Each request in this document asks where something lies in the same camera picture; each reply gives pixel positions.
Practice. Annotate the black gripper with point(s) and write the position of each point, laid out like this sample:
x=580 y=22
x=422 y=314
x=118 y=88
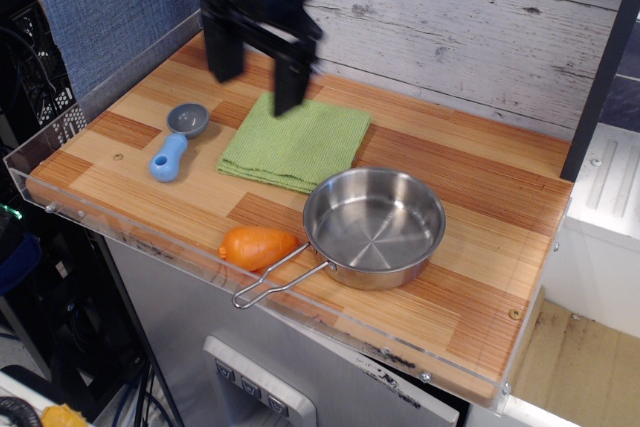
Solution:
x=228 y=24

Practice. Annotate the stainless steel pan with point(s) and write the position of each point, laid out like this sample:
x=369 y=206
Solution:
x=373 y=228

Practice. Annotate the green folded towel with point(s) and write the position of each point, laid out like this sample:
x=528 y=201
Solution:
x=298 y=149

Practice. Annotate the blue grey ice cream scoop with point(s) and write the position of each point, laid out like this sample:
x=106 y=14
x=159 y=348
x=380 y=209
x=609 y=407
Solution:
x=185 y=121

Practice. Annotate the orange toy carrot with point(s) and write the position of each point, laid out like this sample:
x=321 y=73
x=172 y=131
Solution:
x=254 y=247

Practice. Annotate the black plastic crate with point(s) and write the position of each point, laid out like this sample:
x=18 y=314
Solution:
x=41 y=76

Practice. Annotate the clear acrylic table guard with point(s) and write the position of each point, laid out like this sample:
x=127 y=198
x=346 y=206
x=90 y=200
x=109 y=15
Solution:
x=459 y=322

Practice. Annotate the grey panel with buttons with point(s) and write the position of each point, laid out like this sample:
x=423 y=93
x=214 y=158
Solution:
x=265 y=399

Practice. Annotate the white ribbed block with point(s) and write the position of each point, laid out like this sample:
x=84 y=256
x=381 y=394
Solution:
x=606 y=192

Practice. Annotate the yellow object bottom left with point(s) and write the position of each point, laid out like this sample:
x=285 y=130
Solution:
x=62 y=416

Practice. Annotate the dark right vertical post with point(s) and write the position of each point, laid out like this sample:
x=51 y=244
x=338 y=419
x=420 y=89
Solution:
x=608 y=66

